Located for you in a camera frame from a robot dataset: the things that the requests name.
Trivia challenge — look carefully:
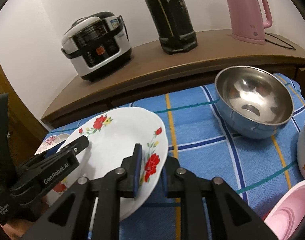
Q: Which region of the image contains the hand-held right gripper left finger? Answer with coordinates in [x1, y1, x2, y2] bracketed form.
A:
[33, 144, 143, 240]

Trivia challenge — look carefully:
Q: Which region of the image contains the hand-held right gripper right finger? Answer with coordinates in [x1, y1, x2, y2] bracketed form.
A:
[161, 156, 278, 240]

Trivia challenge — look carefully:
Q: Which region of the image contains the black kettle power cable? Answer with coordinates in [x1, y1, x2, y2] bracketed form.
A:
[264, 32, 296, 50]

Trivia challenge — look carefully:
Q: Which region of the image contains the blue plaid cloth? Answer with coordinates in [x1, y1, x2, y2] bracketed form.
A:
[34, 73, 305, 240]

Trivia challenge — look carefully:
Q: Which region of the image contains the small pink floral saucer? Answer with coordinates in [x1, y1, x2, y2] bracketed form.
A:
[34, 134, 70, 155]

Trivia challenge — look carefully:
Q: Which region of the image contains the stainless steel bowl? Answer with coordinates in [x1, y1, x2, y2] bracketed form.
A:
[214, 66, 295, 140]

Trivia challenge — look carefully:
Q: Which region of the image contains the brown wooden panel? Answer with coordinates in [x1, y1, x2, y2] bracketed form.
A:
[0, 46, 49, 155]

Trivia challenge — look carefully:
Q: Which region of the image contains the pink plastic bowl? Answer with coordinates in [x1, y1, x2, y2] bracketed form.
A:
[264, 179, 305, 240]

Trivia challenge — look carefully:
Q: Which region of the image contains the pink electric kettle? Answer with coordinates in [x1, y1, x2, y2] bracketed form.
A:
[218, 0, 273, 45]

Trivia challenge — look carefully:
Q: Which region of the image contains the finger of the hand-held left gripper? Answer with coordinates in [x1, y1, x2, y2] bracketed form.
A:
[25, 141, 66, 165]
[58, 136, 90, 157]

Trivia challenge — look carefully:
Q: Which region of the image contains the black and white rice cooker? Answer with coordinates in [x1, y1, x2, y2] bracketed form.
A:
[61, 12, 132, 82]

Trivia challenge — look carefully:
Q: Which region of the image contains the white plate with red flowers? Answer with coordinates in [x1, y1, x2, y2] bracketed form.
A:
[56, 107, 169, 222]
[44, 172, 79, 207]

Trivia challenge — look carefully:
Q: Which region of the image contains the worn black thermos flask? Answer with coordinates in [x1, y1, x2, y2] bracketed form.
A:
[133, 0, 198, 55]

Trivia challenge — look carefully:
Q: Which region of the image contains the brown wooden cabinet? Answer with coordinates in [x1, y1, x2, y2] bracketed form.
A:
[40, 29, 305, 130]

